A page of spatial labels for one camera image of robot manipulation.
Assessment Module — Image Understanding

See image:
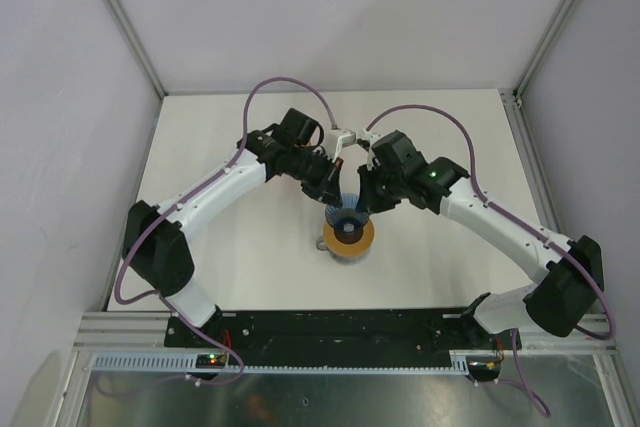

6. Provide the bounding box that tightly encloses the aluminium frame rail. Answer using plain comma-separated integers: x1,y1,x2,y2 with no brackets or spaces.
498,89,563,232
74,312,170,350

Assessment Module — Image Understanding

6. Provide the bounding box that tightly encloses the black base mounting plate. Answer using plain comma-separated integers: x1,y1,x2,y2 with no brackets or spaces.
164,308,521,369

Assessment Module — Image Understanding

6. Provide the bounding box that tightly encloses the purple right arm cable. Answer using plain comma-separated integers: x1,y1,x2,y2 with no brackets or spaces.
364,104,615,418

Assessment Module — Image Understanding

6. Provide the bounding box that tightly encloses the aluminium frame post right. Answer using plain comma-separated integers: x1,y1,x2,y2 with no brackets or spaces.
514,0,611,98

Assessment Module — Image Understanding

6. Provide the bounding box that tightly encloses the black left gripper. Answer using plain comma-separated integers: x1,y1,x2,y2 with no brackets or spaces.
288,148,344,210

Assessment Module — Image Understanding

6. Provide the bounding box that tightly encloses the aluminium frame post left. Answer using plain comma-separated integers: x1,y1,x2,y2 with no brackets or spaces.
74,0,165,97

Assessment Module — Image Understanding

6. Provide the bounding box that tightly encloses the aluminium front frame rail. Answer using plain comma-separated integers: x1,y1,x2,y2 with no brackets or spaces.
74,312,170,350

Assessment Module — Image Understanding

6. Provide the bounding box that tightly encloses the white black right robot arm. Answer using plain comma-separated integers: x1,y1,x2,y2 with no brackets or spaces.
357,131,604,348

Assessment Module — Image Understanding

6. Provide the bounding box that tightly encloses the blue glass cone dripper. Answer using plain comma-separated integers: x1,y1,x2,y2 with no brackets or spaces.
325,193,369,235

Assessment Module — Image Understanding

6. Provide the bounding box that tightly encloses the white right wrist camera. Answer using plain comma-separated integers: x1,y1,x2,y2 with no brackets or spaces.
356,129,382,170

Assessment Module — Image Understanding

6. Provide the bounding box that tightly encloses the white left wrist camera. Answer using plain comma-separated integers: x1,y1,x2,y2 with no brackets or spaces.
321,129,357,162

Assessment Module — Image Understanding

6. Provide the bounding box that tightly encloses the aluminium frame post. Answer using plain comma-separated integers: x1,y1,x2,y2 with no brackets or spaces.
514,0,611,98
74,0,165,97

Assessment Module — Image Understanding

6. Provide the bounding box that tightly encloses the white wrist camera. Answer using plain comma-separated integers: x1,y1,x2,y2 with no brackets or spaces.
356,129,382,170
321,129,357,162

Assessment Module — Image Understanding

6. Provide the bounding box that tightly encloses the grey slotted cable duct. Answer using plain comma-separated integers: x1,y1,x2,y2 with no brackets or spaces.
88,349,474,374

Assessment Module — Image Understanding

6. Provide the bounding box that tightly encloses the clear glass coffee server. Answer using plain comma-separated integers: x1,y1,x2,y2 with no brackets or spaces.
315,236,369,265

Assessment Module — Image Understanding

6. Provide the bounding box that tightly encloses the wooden ring dripper holder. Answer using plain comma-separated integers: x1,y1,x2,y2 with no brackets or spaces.
322,221,375,259

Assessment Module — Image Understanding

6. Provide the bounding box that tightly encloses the aluminium frame rail right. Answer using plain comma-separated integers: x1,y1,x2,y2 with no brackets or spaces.
498,89,563,232

